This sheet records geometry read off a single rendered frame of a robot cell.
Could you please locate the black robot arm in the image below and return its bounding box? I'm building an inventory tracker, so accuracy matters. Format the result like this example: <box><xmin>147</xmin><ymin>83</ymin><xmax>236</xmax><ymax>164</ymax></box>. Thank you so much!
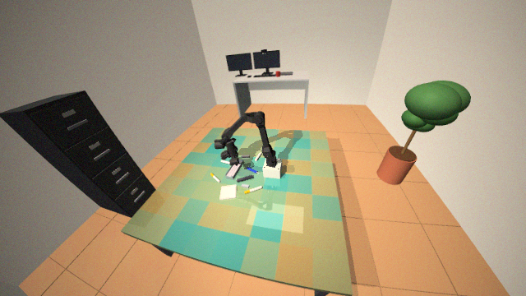
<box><xmin>215</xmin><ymin>111</ymin><xmax>277</xmax><ymax>168</ymax></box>

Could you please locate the keyboard with white letter keys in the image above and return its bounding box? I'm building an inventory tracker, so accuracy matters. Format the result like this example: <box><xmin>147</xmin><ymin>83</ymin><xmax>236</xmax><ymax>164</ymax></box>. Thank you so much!
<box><xmin>225</xmin><ymin>160</ymin><xmax>244</xmax><ymax>180</ymax></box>

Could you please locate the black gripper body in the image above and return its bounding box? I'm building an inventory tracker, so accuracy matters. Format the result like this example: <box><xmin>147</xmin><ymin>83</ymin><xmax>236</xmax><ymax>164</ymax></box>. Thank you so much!
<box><xmin>227</xmin><ymin>146</ymin><xmax>239</xmax><ymax>166</ymax></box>

